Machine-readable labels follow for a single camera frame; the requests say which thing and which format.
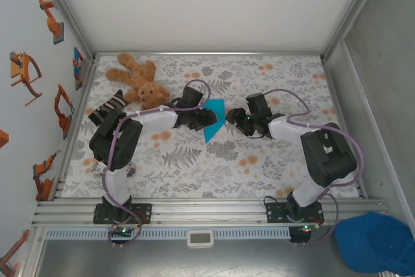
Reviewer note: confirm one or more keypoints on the cyan blue cloth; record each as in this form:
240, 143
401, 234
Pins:
215, 106

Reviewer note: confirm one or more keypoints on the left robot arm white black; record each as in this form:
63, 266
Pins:
113, 140

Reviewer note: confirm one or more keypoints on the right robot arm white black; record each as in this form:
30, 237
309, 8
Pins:
327, 157

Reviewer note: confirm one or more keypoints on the floral fern print tablecloth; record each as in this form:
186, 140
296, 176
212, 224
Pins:
227, 173

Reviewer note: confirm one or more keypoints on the brown teddy bear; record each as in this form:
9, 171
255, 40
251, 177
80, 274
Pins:
136, 72

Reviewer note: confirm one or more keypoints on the american flag patterned sock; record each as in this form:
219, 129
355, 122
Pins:
131, 170

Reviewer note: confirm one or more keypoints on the black white striped sock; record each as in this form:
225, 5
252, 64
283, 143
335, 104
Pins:
107, 108

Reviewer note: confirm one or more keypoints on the white digital timer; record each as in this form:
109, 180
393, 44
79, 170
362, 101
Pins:
200, 238

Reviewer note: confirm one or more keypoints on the small LED circuit board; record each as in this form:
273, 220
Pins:
306, 227
124, 231

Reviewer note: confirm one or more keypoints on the blue cap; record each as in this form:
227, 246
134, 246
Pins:
373, 244

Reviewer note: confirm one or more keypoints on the aluminium back rail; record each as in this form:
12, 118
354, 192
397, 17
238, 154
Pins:
207, 53

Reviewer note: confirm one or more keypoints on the aluminium side rail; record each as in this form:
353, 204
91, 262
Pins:
345, 127
76, 121

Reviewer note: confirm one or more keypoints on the aluminium front rail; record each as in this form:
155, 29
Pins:
207, 212

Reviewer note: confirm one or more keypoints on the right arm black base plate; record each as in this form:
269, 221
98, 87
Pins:
274, 213

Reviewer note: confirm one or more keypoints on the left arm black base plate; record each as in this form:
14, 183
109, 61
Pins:
146, 212

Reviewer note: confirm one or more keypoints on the blue orange wall sticker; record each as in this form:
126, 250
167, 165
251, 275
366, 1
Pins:
78, 63

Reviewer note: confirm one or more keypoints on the aluminium frame post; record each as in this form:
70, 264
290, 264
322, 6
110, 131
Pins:
348, 14
69, 14

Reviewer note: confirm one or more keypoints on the orange gripper wall sticker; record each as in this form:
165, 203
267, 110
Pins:
19, 72

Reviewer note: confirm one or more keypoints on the orange block wall sticker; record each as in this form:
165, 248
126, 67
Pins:
3, 137

